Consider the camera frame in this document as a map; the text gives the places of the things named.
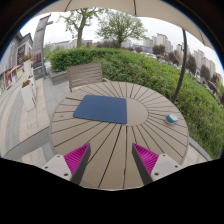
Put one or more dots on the blue mouse pad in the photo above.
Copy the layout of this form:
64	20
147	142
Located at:
102	108

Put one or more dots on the beige patio umbrella canopy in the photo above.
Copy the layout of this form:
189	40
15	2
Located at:
158	9

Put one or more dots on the grey slatted outdoor chair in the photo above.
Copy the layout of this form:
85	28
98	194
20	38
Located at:
85	74

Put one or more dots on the white and teal mouse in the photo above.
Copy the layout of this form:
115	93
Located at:
171	118

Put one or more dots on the round wooden slatted table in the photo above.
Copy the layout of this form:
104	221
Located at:
111	164

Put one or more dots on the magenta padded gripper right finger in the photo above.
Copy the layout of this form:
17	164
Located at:
152	166

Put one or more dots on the far white planter box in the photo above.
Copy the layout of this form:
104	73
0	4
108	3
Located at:
26	60

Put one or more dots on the white planter box with flowers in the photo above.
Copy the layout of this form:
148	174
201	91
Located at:
28	95

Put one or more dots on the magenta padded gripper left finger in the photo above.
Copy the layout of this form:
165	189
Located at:
70	167

